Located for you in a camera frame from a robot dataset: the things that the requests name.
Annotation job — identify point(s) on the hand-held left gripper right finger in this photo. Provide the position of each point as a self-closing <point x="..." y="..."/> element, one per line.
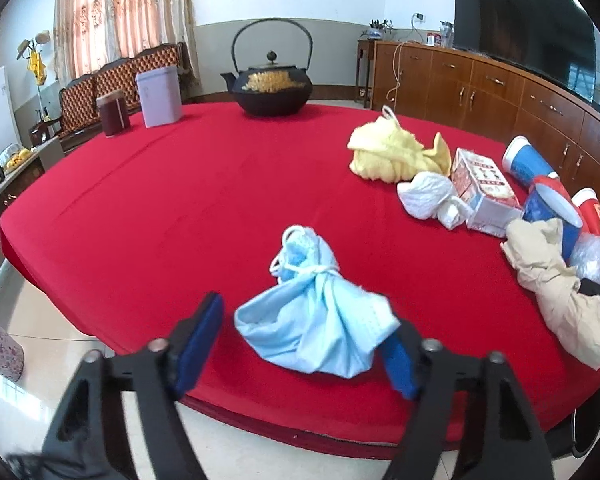
<point x="400" y="365"/>

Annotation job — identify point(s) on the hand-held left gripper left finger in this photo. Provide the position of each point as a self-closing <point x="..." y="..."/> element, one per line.
<point x="200" y="345"/>

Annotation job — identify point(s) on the blue face mask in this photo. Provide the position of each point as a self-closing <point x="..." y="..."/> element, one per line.
<point x="320" y="320"/>

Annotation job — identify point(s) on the red and white carton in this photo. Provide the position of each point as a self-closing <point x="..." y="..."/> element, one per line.
<point x="485" y="180"/>

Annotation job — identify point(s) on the beige crumpled cloth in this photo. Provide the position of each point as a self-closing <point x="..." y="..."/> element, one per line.
<point x="565" y="300"/>

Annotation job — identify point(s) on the clear plastic bag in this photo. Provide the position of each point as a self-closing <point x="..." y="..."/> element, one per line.
<point x="592" y="257"/>

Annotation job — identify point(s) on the blue paper cup red rim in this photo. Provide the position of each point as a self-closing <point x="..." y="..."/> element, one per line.
<point x="550" y="205"/>

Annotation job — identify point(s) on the black chair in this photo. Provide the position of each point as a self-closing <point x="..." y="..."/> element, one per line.
<point x="587" y="430"/>

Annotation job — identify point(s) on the blue and white paper cup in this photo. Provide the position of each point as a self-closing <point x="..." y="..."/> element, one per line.
<point x="530" y="162"/>

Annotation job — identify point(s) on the white plastic bag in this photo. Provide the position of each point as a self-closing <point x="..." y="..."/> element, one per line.
<point x="425" y="192"/>

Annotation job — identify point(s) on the floral fabric bag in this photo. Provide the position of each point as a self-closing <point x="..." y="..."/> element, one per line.
<point x="2" y="350"/>

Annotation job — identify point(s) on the yellow plastic bag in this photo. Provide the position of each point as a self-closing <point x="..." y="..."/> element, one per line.
<point x="390" y="155"/>

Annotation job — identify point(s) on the low side cabinet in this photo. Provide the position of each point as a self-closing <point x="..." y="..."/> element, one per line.
<point x="5" y="210"/>

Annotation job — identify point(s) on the long wooden cabinet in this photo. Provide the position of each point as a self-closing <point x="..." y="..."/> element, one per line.
<point x="480" y="85"/>

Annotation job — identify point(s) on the dark red jar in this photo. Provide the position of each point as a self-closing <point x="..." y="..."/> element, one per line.
<point x="113" y="115"/>

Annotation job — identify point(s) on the lavender tin box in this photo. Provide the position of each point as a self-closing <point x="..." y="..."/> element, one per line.
<point x="160" y="97"/>

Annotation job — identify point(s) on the pile of yellow fruit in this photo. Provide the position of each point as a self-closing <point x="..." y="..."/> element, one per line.
<point x="17" y="159"/>

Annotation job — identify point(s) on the black cast iron teapot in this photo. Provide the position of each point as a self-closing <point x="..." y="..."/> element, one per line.
<point x="272" y="90"/>

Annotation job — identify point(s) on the wooden patterned sofa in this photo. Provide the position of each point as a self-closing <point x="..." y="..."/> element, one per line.
<point x="115" y="80"/>

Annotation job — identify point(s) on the black television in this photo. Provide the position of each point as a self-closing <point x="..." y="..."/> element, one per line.
<point x="520" y="25"/>

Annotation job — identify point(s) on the bottles on cabinet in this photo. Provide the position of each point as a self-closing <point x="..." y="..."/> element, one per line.
<point x="442" y="35"/>

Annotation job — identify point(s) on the coat rack with hats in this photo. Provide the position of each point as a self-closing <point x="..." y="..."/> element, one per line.
<point x="35" y="60"/>

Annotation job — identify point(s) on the potted plant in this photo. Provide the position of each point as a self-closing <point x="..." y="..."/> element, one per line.
<point x="380" y="27"/>

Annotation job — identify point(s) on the beige patterned curtain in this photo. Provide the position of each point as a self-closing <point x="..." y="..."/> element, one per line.
<point x="120" y="10"/>

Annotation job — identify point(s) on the white wall socket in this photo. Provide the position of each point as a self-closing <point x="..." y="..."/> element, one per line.
<point x="419" y="18"/>

